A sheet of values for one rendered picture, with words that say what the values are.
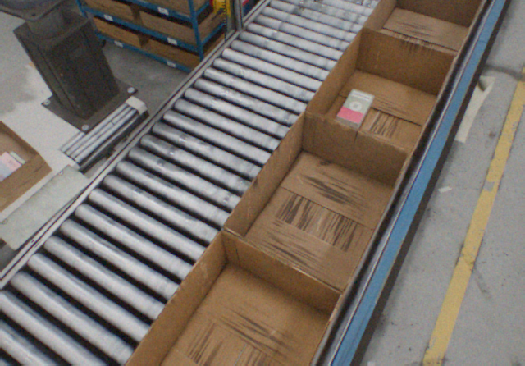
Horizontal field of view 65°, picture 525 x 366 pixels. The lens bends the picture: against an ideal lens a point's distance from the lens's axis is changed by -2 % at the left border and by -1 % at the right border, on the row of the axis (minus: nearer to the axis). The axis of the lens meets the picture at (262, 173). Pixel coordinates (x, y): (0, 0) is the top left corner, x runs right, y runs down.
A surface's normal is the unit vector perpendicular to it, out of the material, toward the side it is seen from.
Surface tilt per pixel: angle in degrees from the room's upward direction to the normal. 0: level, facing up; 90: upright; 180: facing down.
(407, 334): 0
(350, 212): 1
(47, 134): 0
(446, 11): 89
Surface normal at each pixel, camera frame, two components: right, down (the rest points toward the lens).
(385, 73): -0.50, 0.72
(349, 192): -0.04, -0.57
